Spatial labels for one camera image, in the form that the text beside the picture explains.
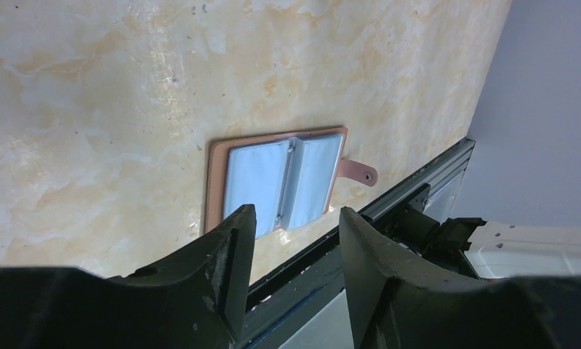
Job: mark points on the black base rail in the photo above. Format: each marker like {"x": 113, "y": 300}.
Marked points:
{"x": 284, "y": 300}

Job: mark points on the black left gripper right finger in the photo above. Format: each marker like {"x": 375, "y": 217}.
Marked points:
{"x": 396, "y": 299}

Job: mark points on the brown leather card holder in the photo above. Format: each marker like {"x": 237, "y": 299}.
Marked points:
{"x": 288, "y": 177}

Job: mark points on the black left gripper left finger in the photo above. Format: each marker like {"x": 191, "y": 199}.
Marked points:
{"x": 195, "y": 297}

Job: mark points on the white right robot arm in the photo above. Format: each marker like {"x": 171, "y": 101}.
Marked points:
{"x": 488, "y": 250}

